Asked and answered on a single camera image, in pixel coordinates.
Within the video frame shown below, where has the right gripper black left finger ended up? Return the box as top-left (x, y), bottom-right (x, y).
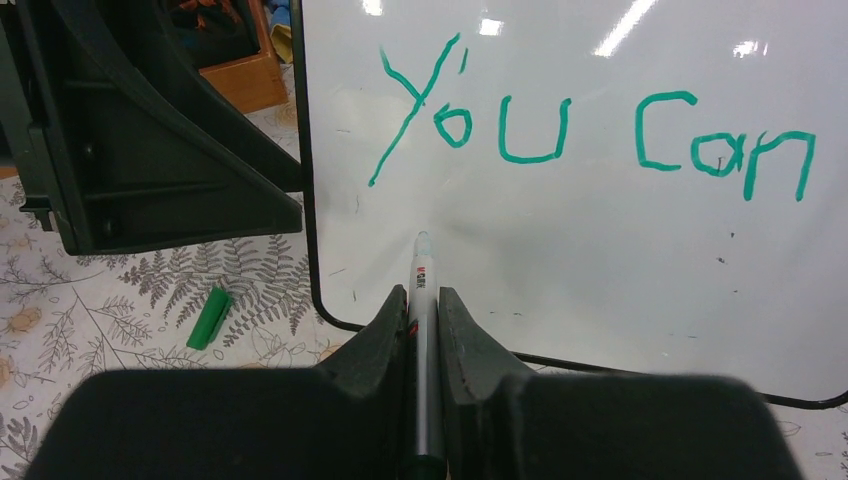
top-left (26, 286), bottom-right (407, 479)

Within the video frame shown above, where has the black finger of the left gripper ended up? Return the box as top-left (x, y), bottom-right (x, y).
top-left (51, 1), bottom-right (304, 193)
top-left (16, 1), bottom-right (302, 255)

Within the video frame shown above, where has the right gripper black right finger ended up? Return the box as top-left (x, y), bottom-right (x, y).
top-left (438, 287), bottom-right (801, 479)

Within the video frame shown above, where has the green marker cap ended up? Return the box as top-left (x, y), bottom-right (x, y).
top-left (186, 287), bottom-right (232, 351)

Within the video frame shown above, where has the white whiteboard black frame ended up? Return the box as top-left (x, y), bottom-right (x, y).
top-left (291, 1), bottom-right (847, 409)

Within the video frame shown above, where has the dark rolled fabric orange pattern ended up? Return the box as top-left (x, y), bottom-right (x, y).
top-left (163, 0), bottom-right (260, 69)

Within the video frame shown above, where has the wooden compartment tray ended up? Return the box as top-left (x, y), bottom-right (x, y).
top-left (1, 1), bottom-right (285, 190)

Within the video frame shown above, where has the blue Pikachu cloth bag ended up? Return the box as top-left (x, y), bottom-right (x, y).
top-left (267, 0), bottom-right (294, 64)

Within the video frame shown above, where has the floral patterned tablecloth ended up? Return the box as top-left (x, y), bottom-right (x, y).
top-left (1, 173), bottom-right (349, 479)

